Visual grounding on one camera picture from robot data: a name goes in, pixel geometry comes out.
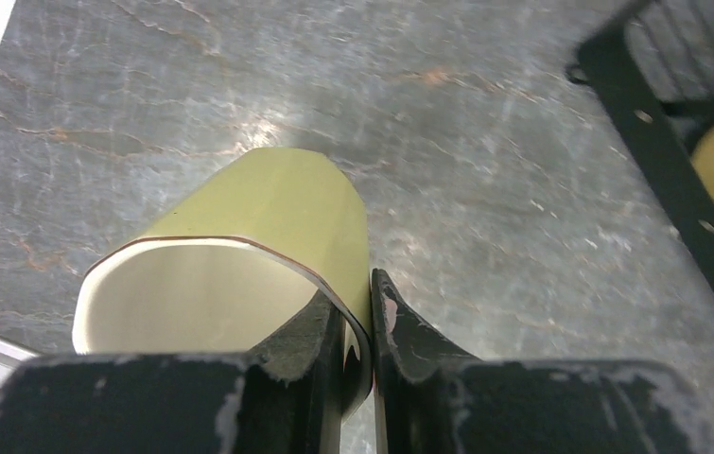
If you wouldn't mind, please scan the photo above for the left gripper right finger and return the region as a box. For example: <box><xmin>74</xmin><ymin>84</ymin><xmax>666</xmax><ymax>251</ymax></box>
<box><xmin>371</xmin><ymin>269</ymin><xmax>714</xmax><ymax>453</ymax></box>

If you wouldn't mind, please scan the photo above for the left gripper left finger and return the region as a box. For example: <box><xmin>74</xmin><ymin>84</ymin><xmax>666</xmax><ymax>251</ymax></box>
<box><xmin>0</xmin><ymin>294</ymin><xmax>344</xmax><ymax>453</ymax></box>

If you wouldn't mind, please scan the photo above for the yellow-green faceted mug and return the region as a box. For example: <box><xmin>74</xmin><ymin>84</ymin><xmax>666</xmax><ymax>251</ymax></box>
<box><xmin>72</xmin><ymin>148</ymin><xmax>373</xmax><ymax>416</ymax></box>

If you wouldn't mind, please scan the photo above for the black wire dish rack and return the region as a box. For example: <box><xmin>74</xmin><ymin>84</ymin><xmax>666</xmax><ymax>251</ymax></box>
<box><xmin>566</xmin><ymin>1</ymin><xmax>714</xmax><ymax>293</ymax></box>

